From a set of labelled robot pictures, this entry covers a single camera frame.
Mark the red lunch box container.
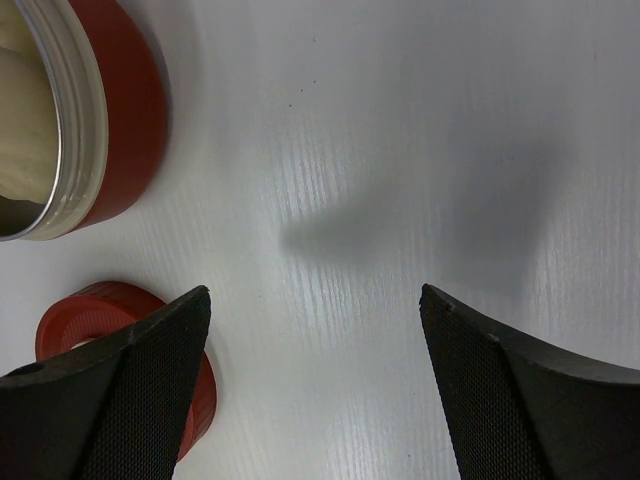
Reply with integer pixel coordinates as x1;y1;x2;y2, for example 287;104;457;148
1;1;168;241

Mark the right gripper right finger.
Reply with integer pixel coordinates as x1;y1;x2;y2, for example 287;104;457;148
420;284;639;479

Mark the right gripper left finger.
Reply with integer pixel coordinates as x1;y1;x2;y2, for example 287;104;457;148
1;285;211;479

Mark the red lunch box lid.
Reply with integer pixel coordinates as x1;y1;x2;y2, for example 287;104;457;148
33;280;220;464

